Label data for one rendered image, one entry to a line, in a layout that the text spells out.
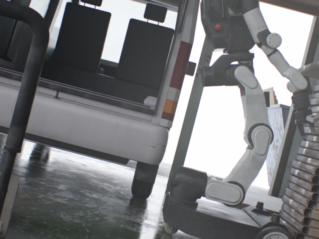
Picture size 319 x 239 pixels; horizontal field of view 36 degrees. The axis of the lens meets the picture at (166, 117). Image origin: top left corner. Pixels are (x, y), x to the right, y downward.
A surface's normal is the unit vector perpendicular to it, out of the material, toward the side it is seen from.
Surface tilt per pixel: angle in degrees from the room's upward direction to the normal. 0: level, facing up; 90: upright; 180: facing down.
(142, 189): 131
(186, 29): 75
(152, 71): 93
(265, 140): 90
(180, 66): 85
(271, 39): 90
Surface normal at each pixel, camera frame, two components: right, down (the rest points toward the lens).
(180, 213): -0.29, -0.08
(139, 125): 0.16, -0.27
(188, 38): 0.38, -0.18
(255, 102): 0.05, 0.43
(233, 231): 0.04, 0.00
